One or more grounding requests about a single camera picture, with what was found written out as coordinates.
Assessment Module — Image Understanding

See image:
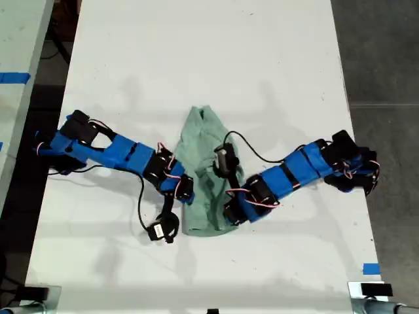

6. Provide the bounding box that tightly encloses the pale green t-shirt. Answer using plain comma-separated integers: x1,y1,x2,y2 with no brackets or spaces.
173,104,245,237

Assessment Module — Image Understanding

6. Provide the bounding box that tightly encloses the square blue tape piece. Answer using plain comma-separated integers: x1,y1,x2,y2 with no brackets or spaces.
362,262,382,276

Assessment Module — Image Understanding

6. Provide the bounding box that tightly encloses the grey metal pipe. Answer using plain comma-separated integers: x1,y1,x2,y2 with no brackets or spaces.
351,298,419,314
0,302,57,314

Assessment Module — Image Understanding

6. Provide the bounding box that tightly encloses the long blue tape strip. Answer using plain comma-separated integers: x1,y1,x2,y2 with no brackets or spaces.
0,72,31,84

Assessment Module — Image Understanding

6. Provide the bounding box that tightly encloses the white side table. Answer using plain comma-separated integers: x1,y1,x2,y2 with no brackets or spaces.
0,0,55,213

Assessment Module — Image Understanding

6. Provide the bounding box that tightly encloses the black camera stalk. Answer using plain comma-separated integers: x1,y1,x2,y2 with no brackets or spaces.
225,169,245,198
156,192,181,237

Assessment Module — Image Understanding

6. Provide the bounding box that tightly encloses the black camera box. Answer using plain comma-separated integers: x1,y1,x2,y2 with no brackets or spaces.
148,220,175,245
213,143,240,179

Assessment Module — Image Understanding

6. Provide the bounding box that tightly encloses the black camera cable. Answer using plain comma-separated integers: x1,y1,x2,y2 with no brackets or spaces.
223,130,289,164
48,164,155,232

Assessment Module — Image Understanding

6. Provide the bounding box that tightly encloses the black clamp on white bracket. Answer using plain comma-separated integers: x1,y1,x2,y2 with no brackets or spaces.
347,281,393,299

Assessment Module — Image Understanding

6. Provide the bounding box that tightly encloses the black clamp on grey bracket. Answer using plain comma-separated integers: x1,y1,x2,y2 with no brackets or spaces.
18,285,62,304

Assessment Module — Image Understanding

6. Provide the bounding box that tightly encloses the thin black floor cable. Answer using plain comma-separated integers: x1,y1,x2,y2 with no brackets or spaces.
41,31,72,65

